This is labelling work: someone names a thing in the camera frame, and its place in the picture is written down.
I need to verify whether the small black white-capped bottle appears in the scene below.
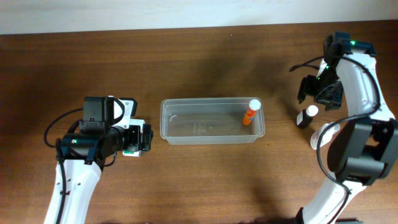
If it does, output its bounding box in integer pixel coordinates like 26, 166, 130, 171
296, 105, 318, 129

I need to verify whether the clear plastic container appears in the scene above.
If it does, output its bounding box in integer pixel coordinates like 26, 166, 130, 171
160, 97, 266, 145

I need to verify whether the orange glue stick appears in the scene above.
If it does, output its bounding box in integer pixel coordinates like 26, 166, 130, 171
242, 99, 261, 126

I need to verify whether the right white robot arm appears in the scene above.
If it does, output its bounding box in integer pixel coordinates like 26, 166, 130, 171
294, 32, 397, 223

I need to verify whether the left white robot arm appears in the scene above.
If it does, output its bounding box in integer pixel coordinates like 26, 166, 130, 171
44, 120, 154, 223

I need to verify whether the white green medicine box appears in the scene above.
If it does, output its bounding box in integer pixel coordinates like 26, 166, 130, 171
123, 151, 141, 157

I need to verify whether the white tube bottle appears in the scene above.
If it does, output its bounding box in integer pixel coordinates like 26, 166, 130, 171
310, 123, 341, 151

